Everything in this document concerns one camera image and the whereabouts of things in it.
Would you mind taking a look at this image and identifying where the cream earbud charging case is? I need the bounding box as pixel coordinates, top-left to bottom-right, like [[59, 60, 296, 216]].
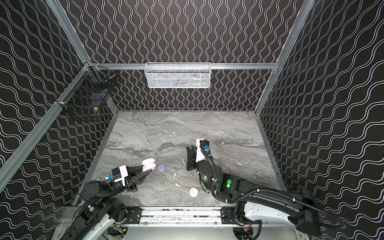
[[142, 158, 157, 172]]

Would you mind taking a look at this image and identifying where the purple round earbud case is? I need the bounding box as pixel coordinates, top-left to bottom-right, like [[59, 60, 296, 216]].
[[157, 164, 166, 173]]

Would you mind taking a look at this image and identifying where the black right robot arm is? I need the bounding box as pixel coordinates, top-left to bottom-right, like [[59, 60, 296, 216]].
[[186, 145, 346, 236]]

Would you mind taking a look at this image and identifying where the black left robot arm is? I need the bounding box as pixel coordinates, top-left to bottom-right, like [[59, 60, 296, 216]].
[[61, 163, 156, 240]]

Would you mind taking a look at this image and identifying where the white round earbud case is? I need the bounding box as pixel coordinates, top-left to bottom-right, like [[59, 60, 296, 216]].
[[189, 188, 199, 198]]

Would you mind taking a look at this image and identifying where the small brass object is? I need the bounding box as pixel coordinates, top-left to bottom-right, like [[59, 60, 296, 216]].
[[93, 107, 100, 118]]

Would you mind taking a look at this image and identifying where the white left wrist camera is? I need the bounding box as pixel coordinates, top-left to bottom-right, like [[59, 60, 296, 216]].
[[105, 165, 129, 187]]

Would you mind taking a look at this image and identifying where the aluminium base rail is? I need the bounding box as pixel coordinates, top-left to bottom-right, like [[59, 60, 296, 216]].
[[55, 205, 304, 240]]

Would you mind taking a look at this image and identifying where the white wire mesh basket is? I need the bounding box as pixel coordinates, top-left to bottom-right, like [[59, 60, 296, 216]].
[[144, 62, 212, 89]]

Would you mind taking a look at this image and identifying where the black wire basket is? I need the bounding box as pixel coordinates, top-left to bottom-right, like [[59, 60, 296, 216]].
[[58, 66, 117, 122]]

